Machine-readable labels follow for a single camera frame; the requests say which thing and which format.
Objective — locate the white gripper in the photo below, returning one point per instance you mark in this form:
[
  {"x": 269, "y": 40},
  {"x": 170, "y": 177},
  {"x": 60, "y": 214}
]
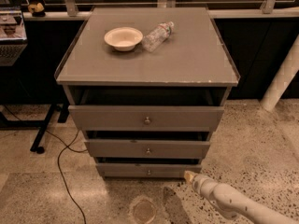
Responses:
[{"x": 198, "y": 181}]

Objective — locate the yellow black tape dispenser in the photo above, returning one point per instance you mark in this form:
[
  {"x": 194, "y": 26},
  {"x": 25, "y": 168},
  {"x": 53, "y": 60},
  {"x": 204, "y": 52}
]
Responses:
[{"x": 36, "y": 9}]

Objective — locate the white paper bowl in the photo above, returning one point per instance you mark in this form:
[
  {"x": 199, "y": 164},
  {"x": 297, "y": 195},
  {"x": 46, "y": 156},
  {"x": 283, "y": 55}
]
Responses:
[{"x": 123, "y": 38}]

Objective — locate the grey bottom drawer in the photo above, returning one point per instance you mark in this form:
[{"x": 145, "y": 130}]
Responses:
[{"x": 133, "y": 170}]

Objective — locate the grey drawer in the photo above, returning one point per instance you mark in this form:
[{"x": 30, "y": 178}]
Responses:
[
  {"x": 133, "y": 170},
  {"x": 147, "y": 148},
  {"x": 146, "y": 118}
]

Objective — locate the grey top drawer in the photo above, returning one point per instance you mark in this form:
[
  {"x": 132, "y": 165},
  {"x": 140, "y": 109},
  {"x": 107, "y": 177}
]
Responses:
[{"x": 146, "y": 118}]

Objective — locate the white diagonal pillar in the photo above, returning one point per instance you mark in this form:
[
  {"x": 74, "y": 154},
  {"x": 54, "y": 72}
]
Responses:
[{"x": 283, "y": 78}]

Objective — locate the clear plastic water bottle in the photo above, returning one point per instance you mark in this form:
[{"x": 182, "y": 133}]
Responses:
[{"x": 157, "y": 36}]

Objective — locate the grey drawer cabinet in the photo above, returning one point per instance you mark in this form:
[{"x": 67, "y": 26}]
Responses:
[{"x": 190, "y": 68}]

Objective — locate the grey middle drawer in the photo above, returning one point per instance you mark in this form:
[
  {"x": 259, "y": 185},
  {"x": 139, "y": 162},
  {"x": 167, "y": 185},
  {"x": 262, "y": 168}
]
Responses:
[{"x": 147, "y": 148}]

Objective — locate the black desk frame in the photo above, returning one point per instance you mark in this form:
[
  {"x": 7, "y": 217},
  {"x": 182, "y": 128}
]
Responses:
[{"x": 8, "y": 121}]

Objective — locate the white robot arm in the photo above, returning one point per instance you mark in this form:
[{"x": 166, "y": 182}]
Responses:
[{"x": 230, "y": 202}]

